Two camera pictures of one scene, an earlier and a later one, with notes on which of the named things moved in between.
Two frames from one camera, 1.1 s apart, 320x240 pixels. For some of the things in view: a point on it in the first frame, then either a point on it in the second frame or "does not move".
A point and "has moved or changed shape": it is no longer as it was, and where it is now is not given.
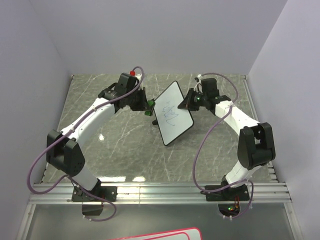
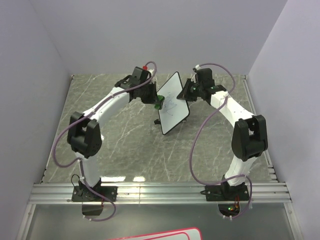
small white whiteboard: x=172 y=121 has moved or changed shape
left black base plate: x=107 y=192 does not move
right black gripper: x=187 y=104 -> x=184 y=94
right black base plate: x=238 y=193 does not move
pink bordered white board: x=193 y=233 does not move
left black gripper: x=141 y=108 -> x=154 y=84
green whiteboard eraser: x=149 y=113 -> x=161 y=98
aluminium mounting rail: x=61 y=193 does not move
